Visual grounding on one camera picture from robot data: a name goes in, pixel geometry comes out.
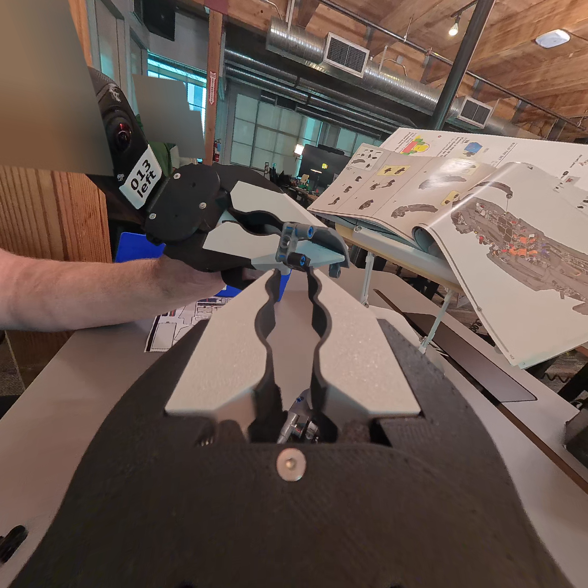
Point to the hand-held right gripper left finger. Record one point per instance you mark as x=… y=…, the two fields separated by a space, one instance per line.
x=220 y=363

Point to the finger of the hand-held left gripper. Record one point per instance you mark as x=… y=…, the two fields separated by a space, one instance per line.
x=234 y=250
x=271 y=197

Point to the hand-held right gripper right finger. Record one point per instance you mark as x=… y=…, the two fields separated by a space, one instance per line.
x=363 y=363

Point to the grey lego beam blue pins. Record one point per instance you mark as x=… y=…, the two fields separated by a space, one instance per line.
x=284 y=243

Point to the dark grey curved lego panel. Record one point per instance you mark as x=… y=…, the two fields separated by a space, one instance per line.
x=337 y=241

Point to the person's left forearm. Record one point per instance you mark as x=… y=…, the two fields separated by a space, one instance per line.
x=92 y=289

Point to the lego instruction booklet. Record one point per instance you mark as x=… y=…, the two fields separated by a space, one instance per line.
x=390 y=183

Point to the blue plastic bin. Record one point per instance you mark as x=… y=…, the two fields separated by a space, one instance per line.
x=138 y=248

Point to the black monitor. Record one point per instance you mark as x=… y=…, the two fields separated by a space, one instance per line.
x=321 y=160

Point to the white sticker sheet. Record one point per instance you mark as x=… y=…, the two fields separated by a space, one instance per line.
x=165 y=330

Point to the red fire extinguisher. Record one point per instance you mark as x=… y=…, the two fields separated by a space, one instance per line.
x=217 y=151

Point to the pale book stand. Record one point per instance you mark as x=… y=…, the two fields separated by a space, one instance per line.
x=390 y=243

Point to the red narrow sign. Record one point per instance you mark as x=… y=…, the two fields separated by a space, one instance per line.
x=212 y=87

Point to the white vent grille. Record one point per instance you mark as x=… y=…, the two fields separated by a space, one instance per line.
x=475 y=112
x=347 y=53

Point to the black steel column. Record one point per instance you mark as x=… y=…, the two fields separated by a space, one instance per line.
x=464 y=59

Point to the ceiling track lamp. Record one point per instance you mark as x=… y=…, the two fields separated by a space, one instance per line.
x=454 y=30

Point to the white printed instruction sheet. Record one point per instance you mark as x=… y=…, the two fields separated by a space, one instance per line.
x=528 y=151

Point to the black plastic clip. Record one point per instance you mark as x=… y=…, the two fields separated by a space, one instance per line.
x=11 y=544

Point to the white round ceiling device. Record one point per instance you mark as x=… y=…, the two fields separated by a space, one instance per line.
x=553 y=39

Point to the silver spiral air duct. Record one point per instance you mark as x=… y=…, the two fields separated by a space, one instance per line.
x=404 y=78

